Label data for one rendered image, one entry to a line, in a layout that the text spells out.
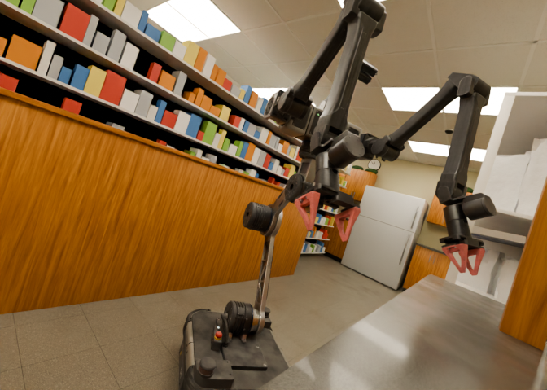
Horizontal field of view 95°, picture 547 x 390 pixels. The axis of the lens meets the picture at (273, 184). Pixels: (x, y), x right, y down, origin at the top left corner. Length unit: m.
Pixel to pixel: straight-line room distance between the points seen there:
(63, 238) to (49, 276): 0.23
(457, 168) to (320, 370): 0.82
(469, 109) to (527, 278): 0.53
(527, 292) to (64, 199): 1.98
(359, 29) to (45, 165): 1.61
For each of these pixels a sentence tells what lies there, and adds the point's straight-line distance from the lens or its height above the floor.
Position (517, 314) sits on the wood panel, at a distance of 0.90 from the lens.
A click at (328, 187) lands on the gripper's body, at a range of 0.56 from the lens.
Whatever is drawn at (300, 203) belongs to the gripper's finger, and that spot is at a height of 1.08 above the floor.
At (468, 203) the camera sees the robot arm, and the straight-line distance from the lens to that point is 0.95.
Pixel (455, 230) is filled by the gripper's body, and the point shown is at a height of 1.15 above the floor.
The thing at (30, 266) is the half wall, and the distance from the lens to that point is 1.97.
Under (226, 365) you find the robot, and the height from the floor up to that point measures 0.28.
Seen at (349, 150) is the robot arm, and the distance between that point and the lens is 0.56.
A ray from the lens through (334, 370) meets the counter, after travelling 0.32.
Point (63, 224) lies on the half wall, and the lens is 1.90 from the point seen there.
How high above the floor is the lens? 1.10
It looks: 1 degrees up
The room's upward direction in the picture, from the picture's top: 18 degrees clockwise
